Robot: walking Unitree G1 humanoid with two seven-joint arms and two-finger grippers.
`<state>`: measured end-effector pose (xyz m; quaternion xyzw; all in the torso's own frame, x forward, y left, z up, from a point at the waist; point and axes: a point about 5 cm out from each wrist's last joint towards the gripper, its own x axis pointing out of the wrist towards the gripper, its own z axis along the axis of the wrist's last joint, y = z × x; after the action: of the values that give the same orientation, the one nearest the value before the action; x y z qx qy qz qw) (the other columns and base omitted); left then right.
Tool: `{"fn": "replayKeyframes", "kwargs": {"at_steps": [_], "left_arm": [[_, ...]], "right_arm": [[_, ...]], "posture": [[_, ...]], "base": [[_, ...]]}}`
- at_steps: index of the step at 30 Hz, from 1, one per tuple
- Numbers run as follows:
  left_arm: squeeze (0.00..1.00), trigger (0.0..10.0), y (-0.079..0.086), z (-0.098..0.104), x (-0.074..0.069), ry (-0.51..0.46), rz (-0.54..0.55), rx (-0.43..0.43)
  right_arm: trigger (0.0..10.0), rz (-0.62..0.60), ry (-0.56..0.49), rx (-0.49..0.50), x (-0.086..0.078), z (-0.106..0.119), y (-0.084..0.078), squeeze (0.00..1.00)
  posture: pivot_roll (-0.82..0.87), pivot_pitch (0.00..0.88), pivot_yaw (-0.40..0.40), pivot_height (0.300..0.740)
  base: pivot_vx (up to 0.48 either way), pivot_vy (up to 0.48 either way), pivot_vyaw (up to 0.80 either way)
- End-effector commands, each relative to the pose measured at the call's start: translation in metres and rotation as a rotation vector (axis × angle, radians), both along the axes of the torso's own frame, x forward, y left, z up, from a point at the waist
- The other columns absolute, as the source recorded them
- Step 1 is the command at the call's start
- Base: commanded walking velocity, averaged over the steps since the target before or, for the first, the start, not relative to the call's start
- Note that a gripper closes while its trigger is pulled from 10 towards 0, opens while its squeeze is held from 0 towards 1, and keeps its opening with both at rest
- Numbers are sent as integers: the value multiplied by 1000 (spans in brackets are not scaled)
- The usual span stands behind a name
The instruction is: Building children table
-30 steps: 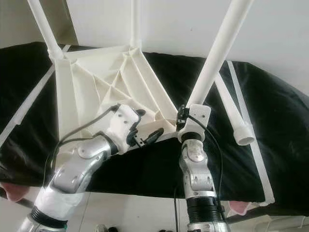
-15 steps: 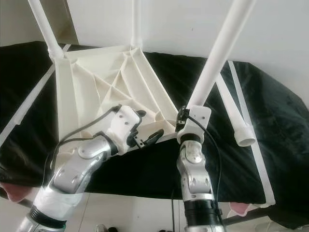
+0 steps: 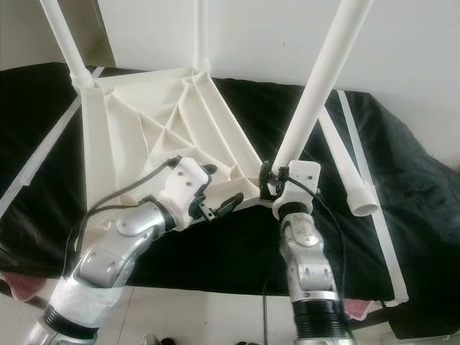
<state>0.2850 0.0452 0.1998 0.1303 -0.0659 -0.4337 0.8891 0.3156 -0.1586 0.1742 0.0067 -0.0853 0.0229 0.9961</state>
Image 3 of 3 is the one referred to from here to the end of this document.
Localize white plastic table top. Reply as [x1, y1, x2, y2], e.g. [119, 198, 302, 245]
[79, 67, 274, 238]

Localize white plastic table leg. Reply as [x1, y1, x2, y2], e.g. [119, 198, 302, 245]
[318, 108, 380, 216]
[40, 0, 94, 88]
[272, 0, 374, 177]
[193, 0, 211, 73]

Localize pink table cover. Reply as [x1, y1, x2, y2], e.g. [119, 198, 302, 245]
[1, 272, 40, 303]

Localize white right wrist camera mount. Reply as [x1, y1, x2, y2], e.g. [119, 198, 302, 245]
[273, 160, 321, 216]

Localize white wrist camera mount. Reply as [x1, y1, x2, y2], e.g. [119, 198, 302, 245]
[273, 160, 321, 216]
[158, 157, 213, 227]

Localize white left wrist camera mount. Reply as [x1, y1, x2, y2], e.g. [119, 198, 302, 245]
[158, 157, 213, 227]

